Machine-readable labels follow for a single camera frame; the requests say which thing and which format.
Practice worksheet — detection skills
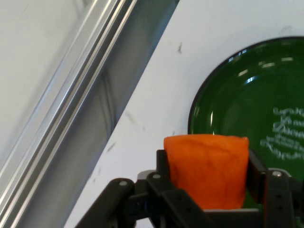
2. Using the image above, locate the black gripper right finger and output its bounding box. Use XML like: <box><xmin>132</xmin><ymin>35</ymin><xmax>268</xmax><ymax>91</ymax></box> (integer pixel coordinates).
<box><xmin>247</xmin><ymin>150</ymin><xmax>304</xmax><ymax>228</ymax></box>

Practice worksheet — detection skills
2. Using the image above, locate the aluminium wall rail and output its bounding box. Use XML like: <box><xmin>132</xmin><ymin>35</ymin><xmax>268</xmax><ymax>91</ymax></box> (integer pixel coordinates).
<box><xmin>0</xmin><ymin>0</ymin><xmax>181</xmax><ymax>228</ymax></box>

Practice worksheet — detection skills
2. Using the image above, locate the dark green round plate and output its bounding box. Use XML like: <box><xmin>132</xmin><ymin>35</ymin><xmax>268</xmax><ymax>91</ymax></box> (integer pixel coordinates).
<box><xmin>187</xmin><ymin>35</ymin><xmax>304</xmax><ymax>209</ymax></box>

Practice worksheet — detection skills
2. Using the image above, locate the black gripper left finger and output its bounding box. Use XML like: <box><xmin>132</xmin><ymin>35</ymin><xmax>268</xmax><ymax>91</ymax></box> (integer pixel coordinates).
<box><xmin>75</xmin><ymin>149</ymin><xmax>205</xmax><ymax>228</ymax></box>

